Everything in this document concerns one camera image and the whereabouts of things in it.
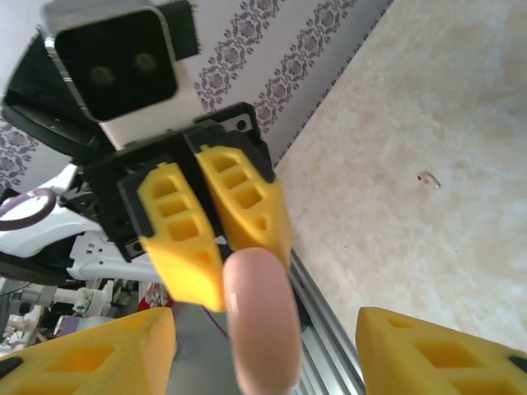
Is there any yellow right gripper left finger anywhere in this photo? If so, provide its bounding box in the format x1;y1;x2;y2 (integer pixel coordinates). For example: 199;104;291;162
0;306;178;395

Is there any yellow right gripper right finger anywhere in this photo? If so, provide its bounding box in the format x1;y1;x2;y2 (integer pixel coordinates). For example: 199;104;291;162
356;306;527;395

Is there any aluminium mounting rail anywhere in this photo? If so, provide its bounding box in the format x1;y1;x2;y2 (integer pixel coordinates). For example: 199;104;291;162
287;246;366;395

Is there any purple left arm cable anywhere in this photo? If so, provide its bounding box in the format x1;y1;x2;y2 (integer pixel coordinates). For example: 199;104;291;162
0;188;57;232

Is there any pink round charging case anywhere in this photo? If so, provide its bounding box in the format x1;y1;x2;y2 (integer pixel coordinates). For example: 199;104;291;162
222;246;305;394

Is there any pink earbud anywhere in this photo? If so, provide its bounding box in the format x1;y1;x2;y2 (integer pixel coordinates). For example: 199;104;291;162
417;171;441;191

